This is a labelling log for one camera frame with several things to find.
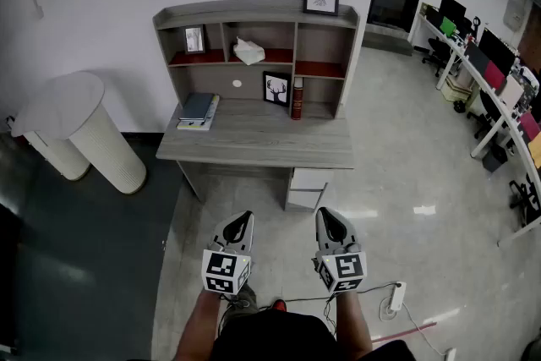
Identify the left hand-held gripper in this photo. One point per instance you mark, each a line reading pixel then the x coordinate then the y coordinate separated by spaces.
pixel 224 268

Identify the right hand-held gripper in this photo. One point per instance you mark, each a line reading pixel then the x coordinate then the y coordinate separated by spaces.
pixel 344 268

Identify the white tissues pack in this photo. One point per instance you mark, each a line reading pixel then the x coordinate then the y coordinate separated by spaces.
pixel 249 52

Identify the grey wooden desk shelf unit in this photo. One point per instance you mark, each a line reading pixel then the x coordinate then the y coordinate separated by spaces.
pixel 253 10

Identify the person's right forearm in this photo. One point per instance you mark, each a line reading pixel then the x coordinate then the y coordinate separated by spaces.
pixel 353 321

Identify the person's left forearm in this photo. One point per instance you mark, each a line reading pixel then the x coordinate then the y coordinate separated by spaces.
pixel 198 321

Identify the long white office desk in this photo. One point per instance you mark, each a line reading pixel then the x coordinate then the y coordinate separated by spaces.
pixel 498 110

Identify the green plastic block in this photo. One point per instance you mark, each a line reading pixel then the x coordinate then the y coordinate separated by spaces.
pixel 448 25

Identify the white drawer cabinet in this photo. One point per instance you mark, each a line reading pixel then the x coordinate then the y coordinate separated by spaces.
pixel 308 188

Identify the person's left trouser leg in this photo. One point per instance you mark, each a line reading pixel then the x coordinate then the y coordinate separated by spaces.
pixel 243 310

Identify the person's right red shoe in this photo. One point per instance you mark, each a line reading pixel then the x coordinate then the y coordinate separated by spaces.
pixel 279 305

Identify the white power strip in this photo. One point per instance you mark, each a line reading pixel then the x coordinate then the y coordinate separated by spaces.
pixel 398 297

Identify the person's black shirt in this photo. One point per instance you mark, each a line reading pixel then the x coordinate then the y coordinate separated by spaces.
pixel 274 338

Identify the stack of books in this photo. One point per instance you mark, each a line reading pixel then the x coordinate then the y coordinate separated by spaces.
pixel 211 118

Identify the grey notebook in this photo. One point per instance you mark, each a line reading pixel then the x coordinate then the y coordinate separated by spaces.
pixel 196 105

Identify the thick red book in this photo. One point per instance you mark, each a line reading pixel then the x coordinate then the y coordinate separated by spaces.
pixel 297 101

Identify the dark grey trash bin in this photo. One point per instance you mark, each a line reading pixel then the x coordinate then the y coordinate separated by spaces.
pixel 494 158

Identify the pale storage box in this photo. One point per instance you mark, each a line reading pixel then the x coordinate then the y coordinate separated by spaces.
pixel 456 91

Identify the black office chair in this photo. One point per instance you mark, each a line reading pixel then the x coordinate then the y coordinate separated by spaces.
pixel 437 50
pixel 488 110
pixel 526 194

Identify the grey door step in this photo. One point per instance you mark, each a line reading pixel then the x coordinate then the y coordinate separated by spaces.
pixel 386 40

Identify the large black computer monitor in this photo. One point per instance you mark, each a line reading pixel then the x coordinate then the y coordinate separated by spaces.
pixel 501 46

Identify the black frame with deer picture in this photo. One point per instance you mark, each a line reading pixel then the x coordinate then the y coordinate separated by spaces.
pixel 277 89

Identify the black frame with tree picture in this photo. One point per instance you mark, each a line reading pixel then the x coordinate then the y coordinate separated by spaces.
pixel 195 39

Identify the white ribbed pedestal table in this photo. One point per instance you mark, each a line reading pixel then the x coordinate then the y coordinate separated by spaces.
pixel 63 101

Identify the black frame with line drawing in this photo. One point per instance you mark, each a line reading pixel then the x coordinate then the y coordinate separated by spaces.
pixel 321 2

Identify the black wall plug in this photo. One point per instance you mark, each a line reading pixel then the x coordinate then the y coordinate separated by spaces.
pixel 9 123

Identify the grey wall box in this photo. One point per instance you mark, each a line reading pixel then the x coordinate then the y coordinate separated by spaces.
pixel 514 14

